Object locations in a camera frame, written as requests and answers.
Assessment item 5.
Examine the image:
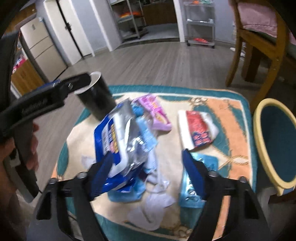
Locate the beige cabinet with drawers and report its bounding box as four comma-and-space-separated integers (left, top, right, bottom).
20, 18, 68, 81

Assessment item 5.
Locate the person's left hand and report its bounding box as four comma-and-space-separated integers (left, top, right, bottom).
0, 123, 40, 193

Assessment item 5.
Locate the pink chair cushion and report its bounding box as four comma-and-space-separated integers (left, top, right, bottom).
238, 0, 281, 37

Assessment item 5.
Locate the grey rolling cart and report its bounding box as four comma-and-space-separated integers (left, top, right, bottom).
183, 0, 216, 49

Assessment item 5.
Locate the brown wooden cabinet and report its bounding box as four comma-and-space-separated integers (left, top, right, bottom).
11, 60, 44, 96

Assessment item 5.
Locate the pink snack wrapper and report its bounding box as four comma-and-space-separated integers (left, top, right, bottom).
132, 94, 173, 132

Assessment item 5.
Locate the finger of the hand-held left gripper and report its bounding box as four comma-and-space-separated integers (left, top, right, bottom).
39, 72, 92, 102

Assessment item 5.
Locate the blue bin with yellow rim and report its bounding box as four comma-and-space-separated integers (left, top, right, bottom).
253, 98, 296, 197

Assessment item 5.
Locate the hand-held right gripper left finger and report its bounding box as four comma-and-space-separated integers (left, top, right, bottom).
36, 152, 121, 241

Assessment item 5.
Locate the blue face mask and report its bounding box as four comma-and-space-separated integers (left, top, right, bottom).
107, 178, 147, 203

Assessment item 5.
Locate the wooden chair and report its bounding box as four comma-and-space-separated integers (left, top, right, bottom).
225, 0, 289, 112

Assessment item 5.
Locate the light blue plastic wrapper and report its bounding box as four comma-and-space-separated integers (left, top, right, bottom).
132, 102, 159, 172

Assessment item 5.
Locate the orange object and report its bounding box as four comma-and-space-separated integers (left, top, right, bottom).
120, 11, 141, 19

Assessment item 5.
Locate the red and white packet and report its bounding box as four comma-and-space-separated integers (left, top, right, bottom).
178, 110, 220, 151

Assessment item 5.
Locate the teal and orange patterned mat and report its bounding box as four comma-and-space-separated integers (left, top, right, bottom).
52, 85, 257, 241

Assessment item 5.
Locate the blue wet wipes packet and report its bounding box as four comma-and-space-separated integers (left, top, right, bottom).
94, 98, 153, 193

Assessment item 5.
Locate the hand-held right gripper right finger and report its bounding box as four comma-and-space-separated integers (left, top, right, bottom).
181, 148, 271, 241

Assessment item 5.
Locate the white closet door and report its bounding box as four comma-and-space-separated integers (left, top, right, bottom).
44, 0, 95, 65

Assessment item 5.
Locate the metal shelf rack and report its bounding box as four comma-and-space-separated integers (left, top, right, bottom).
109, 0, 148, 42

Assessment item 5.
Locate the black paper cup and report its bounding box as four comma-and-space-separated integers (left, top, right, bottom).
74, 72, 116, 121

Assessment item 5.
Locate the blue and silver medicine sachet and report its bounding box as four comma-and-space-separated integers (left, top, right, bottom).
179, 153, 219, 209

